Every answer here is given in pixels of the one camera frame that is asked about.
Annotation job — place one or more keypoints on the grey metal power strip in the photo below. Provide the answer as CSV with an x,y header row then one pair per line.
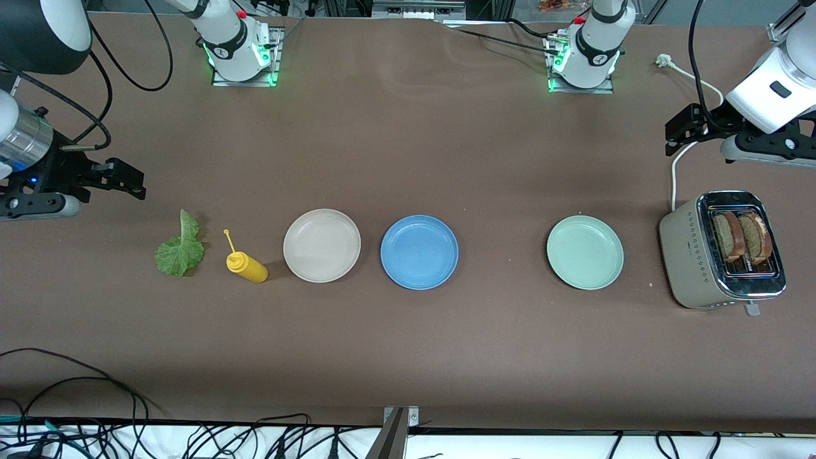
x,y
414,9

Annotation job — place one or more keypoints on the green lettuce leaf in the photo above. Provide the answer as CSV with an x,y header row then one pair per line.
x,y
178,255

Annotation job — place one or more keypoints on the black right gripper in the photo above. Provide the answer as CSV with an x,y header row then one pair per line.
x,y
65,169

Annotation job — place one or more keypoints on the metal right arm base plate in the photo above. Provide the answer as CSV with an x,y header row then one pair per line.
x,y
275,60

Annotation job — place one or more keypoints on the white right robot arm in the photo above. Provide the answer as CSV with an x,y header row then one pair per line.
x,y
226,35

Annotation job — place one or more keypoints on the beige round plate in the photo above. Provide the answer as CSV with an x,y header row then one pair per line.
x,y
322,245

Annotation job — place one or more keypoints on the mint green round plate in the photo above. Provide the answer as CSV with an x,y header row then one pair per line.
x,y
584,252

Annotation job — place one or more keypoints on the yellow mustard squeeze bottle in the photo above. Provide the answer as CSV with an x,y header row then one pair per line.
x,y
248,268

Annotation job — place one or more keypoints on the beige chrome toaster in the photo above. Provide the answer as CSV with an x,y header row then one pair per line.
x,y
685,255

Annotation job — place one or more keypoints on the brown bread slice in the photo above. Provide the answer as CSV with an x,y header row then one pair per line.
x,y
727,236
757,239

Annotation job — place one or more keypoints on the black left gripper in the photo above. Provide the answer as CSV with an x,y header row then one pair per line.
x,y
713,121

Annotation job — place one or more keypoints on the blue round plate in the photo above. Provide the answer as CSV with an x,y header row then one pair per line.
x,y
419,252

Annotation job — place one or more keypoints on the small metal table bracket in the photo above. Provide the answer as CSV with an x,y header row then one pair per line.
x,y
413,415

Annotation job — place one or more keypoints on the aluminium frame corner bracket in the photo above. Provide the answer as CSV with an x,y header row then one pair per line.
x,y
778,30

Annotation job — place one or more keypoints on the orange snack packet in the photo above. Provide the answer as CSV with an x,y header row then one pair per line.
x,y
561,5

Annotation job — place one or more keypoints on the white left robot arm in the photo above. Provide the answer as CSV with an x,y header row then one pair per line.
x,y
596,44

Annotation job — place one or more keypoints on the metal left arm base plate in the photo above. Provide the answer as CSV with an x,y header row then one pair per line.
x,y
602,90

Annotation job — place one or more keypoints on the grey aluminium profile bar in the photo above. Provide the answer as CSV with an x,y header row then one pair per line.
x,y
389,443

